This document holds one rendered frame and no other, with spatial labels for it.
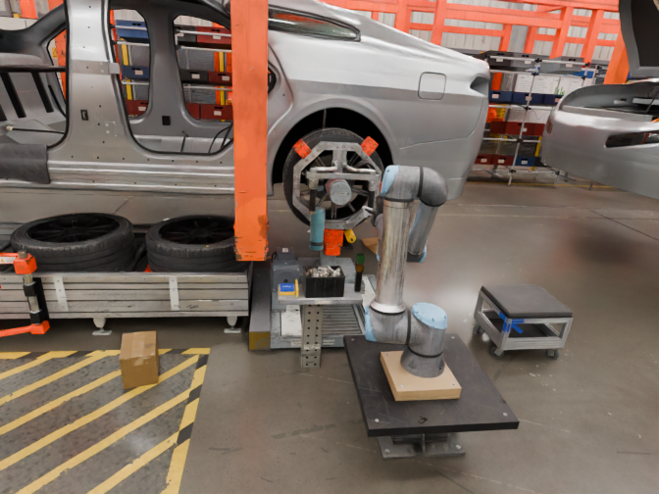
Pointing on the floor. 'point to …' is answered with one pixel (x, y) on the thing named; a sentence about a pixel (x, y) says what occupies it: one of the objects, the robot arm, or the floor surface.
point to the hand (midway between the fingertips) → (375, 206)
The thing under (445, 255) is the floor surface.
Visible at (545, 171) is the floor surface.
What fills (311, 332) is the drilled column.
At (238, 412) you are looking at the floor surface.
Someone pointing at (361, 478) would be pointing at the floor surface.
